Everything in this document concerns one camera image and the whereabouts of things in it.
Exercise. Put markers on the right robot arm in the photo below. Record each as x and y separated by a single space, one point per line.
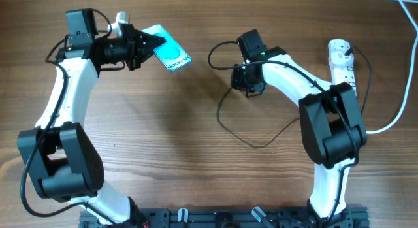
332 128

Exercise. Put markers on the smartphone with teal screen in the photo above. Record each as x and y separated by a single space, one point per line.
171 54

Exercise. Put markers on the white charger plug adapter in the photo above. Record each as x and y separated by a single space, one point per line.
338 59

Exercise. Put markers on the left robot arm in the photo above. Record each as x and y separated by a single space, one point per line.
59 158

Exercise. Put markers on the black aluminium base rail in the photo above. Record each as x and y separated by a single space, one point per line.
282 217

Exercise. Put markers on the white power strip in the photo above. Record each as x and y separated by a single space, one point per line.
345 74

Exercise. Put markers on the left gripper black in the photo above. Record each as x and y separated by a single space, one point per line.
139 50

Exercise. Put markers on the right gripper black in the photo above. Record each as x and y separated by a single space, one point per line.
237 83

